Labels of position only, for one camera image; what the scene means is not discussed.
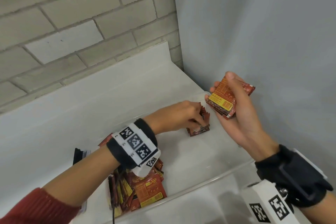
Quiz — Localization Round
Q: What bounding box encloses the person's left hand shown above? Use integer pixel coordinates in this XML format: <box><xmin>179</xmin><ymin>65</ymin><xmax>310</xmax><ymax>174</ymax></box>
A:
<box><xmin>143</xmin><ymin>100</ymin><xmax>208</xmax><ymax>135</ymax></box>

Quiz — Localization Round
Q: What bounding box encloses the person's right hand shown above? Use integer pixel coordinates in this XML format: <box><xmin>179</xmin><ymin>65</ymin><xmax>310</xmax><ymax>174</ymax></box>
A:
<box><xmin>204</xmin><ymin>71</ymin><xmax>279</xmax><ymax>162</ymax></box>

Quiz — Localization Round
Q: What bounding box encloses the row of red snack packets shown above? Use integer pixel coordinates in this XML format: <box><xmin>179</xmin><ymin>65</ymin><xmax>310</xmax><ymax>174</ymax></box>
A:
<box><xmin>186</xmin><ymin>102</ymin><xmax>211</xmax><ymax>137</ymax></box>

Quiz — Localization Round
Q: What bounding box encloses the bundle of red snack packets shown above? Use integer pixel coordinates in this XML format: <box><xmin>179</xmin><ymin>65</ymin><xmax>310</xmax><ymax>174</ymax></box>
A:
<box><xmin>205</xmin><ymin>75</ymin><xmax>256</xmax><ymax>121</ymax></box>

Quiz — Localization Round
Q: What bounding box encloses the person's left forearm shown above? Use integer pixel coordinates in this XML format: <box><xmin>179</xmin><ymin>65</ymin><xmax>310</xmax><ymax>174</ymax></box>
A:
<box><xmin>42</xmin><ymin>148</ymin><xmax>121</xmax><ymax>207</ymax></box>

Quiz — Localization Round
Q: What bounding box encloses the person's right forearm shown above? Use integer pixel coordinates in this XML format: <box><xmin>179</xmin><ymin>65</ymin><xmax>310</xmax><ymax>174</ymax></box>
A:
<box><xmin>296</xmin><ymin>188</ymin><xmax>336</xmax><ymax>224</ymax></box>

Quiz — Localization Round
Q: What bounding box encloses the black left wrist band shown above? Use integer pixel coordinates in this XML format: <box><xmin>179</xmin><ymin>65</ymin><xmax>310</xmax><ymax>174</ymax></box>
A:
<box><xmin>106</xmin><ymin>118</ymin><xmax>158</xmax><ymax>172</ymax></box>

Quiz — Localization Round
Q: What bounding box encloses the white marker plate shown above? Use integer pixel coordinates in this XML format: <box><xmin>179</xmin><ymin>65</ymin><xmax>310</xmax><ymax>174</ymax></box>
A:
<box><xmin>111</xmin><ymin>123</ymin><xmax>162</xmax><ymax>178</ymax></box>

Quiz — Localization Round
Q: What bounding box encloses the translucent white plastic bin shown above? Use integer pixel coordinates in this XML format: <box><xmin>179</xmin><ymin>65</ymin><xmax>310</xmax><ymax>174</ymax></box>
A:
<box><xmin>0</xmin><ymin>41</ymin><xmax>257</xmax><ymax>224</ymax></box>

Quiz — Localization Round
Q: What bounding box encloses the pile of red snack packets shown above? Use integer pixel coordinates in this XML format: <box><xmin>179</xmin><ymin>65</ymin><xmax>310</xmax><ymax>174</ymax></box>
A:
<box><xmin>98</xmin><ymin>133</ymin><xmax>167</xmax><ymax>218</ymax></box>

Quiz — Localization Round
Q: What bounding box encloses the white marker block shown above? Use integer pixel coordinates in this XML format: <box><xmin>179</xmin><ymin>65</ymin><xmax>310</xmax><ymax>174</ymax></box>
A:
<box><xmin>240</xmin><ymin>179</ymin><xmax>296</xmax><ymax>224</ymax></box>

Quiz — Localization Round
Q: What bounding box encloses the red knit sleeve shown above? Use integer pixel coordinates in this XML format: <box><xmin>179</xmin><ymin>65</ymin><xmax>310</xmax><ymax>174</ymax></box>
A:
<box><xmin>0</xmin><ymin>188</ymin><xmax>82</xmax><ymax>224</ymax></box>

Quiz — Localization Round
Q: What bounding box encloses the black right wrist strap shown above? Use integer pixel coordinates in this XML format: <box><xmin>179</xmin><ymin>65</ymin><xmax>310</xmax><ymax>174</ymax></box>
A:
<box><xmin>254</xmin><ymin>144</ymin><xmax>334</xmax><ymax>209</ymax></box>

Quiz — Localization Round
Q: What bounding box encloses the black cable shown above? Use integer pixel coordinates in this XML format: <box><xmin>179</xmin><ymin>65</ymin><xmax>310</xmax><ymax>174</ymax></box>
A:
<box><xmin>111</xmin><ymin>169</ymin><xmax>118</xmax><ymax>224</ymax></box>

